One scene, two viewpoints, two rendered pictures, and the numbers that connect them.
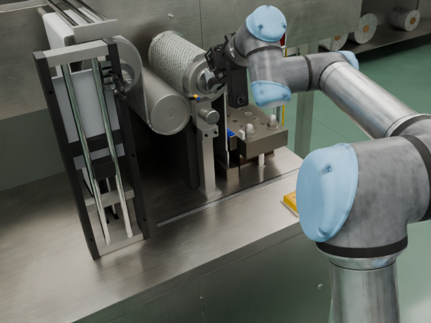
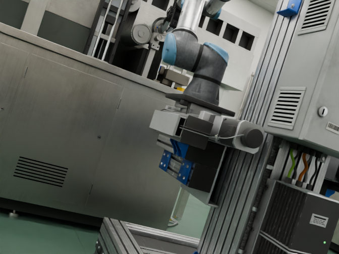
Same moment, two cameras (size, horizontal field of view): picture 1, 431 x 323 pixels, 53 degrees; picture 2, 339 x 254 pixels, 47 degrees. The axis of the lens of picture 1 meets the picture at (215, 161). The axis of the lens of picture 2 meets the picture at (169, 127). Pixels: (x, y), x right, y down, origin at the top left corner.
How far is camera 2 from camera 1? 1.68 m
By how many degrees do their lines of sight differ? 34
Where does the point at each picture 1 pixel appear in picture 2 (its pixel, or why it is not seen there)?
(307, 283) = not seen: hidden behind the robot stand
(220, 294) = (129, 107)
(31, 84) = (86, 12)
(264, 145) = (176, 77)
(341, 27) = (233, 82)
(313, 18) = not seen: hidden behind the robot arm
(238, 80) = (176, 15)
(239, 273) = (142, 102)
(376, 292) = not seen: outside the picture
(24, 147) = (65, 37)
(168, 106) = (143, 28)
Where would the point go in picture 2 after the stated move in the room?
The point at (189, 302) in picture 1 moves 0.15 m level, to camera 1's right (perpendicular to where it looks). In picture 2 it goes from (114, 97) to (140, 105)
